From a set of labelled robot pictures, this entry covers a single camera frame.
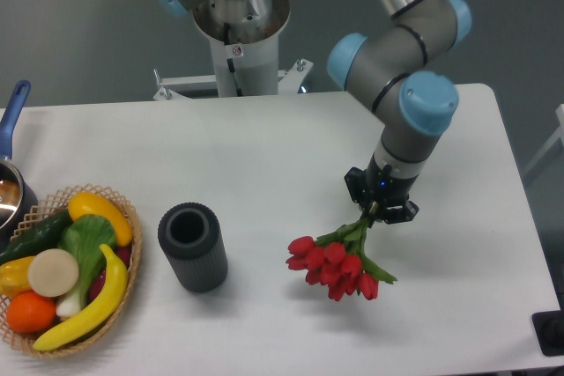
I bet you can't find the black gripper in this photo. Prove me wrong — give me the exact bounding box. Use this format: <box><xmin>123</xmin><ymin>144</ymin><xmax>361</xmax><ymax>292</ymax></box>
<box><xmin>344</xmin><ymin>158</ymin><xmax>419</xmax><ymax>225</ymax></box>

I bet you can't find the red tulip bouquet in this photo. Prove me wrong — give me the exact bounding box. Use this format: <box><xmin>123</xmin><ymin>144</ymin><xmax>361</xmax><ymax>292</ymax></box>
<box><xmin>286</xmin><ymin>203</ymin><xmax>397</xmax><ymax>302</ymax></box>

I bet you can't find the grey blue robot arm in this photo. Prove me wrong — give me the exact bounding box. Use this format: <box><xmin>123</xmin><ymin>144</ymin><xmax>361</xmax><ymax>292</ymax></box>
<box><xmin>158</xmin><ymin>0</ymin><xmax>472</xmax><ymax>224</ymax></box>

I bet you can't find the dark grey ribbed vase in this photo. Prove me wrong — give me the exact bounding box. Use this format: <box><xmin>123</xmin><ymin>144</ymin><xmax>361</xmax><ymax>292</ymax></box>
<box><xmin>158</xmin><ymin>203</ymin><xmax>228</xmax><ymax>293</ymax></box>

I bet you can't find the black device at table edge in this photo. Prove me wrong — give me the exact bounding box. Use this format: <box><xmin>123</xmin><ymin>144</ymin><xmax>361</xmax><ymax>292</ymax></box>
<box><xmin>531</xmin><ymin>310</ymin><xmax>563</xmax><ymax>357</ymax></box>

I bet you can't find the red fruit in basket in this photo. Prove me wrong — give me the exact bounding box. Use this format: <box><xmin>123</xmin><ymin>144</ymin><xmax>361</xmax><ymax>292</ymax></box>
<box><xmin>88</xmin><ymin>246</ymin><xmax>131</xmax><ymax>302</ymax></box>

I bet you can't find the yellow banana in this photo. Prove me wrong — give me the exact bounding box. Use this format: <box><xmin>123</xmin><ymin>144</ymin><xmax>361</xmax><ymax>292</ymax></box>
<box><xmin>33</xmin><ymin>244</ymin><xmax>128</xmax><ymax>352</ymax></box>

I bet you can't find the green bok choy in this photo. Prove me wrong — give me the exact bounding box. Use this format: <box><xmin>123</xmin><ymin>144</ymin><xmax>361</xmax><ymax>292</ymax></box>
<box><xmin>56</xmin><ymin>214</ymin><xmax>116</xmax><ymax>320</ymax></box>

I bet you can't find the yellow squash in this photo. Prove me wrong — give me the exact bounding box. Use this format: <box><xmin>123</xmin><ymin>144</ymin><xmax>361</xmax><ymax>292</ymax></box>
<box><xmin>67</xmin><ymin>191</ymin><xmax>133</xmax><ymax>247</ymax></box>

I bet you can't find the woven wicker basket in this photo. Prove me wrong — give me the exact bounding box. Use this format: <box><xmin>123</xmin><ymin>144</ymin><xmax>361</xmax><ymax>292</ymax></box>
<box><xmin>1</xmin><ymin>184</ymin><xmax>142</xmax><ymax>358</ymax></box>

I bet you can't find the beige round disc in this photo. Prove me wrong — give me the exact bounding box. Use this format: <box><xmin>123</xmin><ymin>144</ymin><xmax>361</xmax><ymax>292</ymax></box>
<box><xmin>27</xmin><ymin>248</ymin><xmax>79</xmax><ymax>298</ymax></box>

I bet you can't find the green cucumber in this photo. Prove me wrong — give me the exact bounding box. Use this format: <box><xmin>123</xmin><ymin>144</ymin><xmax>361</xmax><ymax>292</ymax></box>
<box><xmin>1</xmin><ymin>210</ymin><xmax>72</xmax><ymax>264</ymax></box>

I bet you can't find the orange fruit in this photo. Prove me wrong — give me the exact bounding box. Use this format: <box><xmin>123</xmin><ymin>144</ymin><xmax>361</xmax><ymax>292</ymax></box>
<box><xmin>6</xmin><ymin>291</ymin><xmax>56</xmax><ymax>334</ymax></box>

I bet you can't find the yellow bell pepper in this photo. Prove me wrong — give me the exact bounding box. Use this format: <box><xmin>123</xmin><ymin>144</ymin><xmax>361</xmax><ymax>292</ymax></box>
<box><xmin>1</xmin><ymin>256</ymin><xmax>34</xmax><ymax>298</ymax></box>

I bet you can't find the white frame at right edge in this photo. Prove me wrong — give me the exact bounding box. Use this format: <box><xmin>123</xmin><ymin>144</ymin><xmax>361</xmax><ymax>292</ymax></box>
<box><xmin>522</xmin><ymin>104</ymin><xmax>563</xmax><ymax>187</ymax></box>

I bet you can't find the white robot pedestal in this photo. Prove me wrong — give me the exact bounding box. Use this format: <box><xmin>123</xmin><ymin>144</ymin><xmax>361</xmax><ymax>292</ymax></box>
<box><xmin>153</xmin><ymin>0</ymin><xmax>314</xmax><ymax>100</ymax></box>

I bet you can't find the blue handled saucepan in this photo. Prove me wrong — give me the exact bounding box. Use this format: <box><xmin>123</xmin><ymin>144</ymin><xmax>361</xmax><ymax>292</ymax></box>
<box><xmin>1</xmin><ymin>80</ymin><xmax>37</xmax><ymax>250</ymax></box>

